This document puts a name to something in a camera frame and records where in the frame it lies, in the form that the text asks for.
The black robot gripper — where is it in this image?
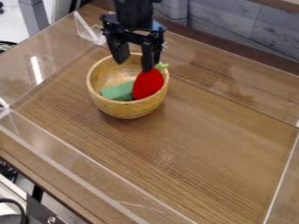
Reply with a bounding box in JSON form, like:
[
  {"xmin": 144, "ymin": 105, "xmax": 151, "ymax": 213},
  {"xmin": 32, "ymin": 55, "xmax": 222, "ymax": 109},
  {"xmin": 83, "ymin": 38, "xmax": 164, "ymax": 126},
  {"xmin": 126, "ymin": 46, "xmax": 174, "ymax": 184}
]
[{"xmin": 100, "ymin": 0, "xmax": 166, "ymax": 72}]

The light wooden bowl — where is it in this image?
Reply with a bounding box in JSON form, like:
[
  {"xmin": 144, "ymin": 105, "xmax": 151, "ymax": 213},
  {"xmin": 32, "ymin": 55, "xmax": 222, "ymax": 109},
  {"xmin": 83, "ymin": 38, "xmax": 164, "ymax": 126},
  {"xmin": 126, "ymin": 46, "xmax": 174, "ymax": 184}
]
[{"xmin": 87, "ymin": 52, "xmax": 170, "ymax": 119}]

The black bracket with cable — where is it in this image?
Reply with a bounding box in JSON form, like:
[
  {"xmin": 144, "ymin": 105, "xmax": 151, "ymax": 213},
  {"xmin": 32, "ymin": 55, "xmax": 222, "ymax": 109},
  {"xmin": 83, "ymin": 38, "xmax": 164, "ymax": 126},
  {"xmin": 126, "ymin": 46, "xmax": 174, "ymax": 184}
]
[{"xmin": 0, "ymin": 196, "xmax": 68, "ymax": 224}]

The clear acrylic tray enclosure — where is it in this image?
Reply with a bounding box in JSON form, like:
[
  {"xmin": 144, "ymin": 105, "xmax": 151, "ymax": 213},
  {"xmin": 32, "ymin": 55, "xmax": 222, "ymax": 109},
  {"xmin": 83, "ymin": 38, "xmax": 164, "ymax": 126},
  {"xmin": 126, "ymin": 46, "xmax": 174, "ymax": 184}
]
[{"xmin": 0, "ymin": 17, "xmax": 299, "ymax": 224}]

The grey post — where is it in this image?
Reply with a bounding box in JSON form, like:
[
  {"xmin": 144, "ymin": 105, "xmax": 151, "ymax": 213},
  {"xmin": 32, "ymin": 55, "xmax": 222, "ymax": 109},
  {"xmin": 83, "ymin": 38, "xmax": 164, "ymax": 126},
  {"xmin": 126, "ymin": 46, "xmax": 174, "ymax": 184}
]
[{"xmin": 17, "ymin": 0, "xmax": 50, "ymax": 36}]

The green rectangular block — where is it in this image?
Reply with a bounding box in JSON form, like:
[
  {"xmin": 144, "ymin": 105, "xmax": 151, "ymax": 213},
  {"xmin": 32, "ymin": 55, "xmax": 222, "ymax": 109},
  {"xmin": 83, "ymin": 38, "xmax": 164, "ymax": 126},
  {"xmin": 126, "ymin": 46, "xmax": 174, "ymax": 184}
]
[{"xmin": 99, "ymin": 81, "xmax": 135, "ymax": 102}]

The red plush strawberry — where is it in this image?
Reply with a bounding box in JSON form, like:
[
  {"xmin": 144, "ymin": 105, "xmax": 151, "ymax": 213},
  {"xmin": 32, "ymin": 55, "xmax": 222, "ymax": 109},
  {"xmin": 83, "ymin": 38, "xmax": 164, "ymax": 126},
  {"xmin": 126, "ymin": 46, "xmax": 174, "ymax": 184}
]
[{"xmin": 132, "ymin": 62, "xmax": 168, "ymax": 100}]

